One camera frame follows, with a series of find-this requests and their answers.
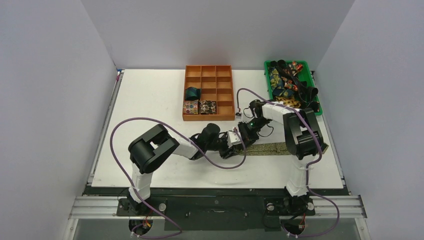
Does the olive floral patterned tie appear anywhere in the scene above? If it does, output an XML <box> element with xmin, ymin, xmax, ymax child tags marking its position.
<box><xmin>236</xmin><ymin>141</ymin><xmax>329</xmax><ymax>157</ymax></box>

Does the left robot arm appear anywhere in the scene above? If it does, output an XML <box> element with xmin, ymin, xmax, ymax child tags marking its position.
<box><xmin>127</xmin><ymin>123</ymin><xmax>245</xmax><ymax>215</ymax></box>

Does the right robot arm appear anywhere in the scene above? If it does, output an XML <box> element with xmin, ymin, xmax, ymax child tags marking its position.
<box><xmin>237</xmin><ymin>100</ymin><xmax>328</xmax><ymax>215</ymax></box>

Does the pile of patterned ties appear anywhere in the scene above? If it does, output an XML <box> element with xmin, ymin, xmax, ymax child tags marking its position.
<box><xmin>267</xmin><ymin>60</ymin><xmax>322</xmax><ymax>114</ymax></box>

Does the rolled black floral tie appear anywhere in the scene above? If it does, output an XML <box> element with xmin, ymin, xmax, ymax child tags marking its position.
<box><xmin>199</xmin><ymin>100</ymin><xmax>217</xmax><ymax>115</ymax></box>

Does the orange compartment tray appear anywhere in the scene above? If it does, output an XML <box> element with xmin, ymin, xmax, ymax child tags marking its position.
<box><xmin>182</xmin><ymin>65</ymin><xmax>235</xmax><ymax>122</ymax></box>

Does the rolled dotted colourful tie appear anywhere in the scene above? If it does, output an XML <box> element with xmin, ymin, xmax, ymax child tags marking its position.
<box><xmin>182</xmin><ymin>100</ymin><xmax>199</xmax><ymax>115</ymax></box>

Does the rolled dark green tie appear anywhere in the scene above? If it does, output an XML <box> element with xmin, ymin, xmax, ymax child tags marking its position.
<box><xmin>184</xmin><ymin>86</ymin><xmax>202</xmax><ymax>101</ymax></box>

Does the green plastic bin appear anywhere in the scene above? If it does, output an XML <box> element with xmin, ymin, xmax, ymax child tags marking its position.
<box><xmin>263</xmin><ymin>60</ymin><xmax>324</xmax><ymax>117</ymax></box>

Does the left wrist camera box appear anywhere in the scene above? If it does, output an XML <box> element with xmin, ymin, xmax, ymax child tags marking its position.
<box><xmin>227</xmin><ymin>130</ymin><xmax>242</xmax><ymax>148</ymax></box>

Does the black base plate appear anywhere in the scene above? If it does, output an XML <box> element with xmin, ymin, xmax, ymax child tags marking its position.
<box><xmin>83</xmin><ymin>186</ymin><xmax>348</xmax><ymax>234</ymax></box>

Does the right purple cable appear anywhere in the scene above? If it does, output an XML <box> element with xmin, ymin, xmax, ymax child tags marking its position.
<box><xmin>236</xmin><ymin>87</ymin><xmax>341</xmax><ymax>239</ymax></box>

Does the purple cable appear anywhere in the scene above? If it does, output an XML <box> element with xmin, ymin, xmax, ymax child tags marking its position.
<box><xmin>236</xmin><ymin>87</ymin><xmax>341</xmax><ymax>239</ymax></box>
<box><xmin>109</xmin><ymin>117</ymin><xmax>248</xmax><ymax>239</ymax></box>

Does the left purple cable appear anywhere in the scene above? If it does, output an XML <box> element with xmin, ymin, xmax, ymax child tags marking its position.
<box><xmin>109</xmin><ymin>117</ymin><xmax>248</xmax><ymax>239</ymax></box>

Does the aluminium frame rail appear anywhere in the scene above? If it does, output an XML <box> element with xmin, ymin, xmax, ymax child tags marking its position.
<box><xmin>63</xmin><ymin>188</ymin><xmax>371</xmax><ymax>240</ymax></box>

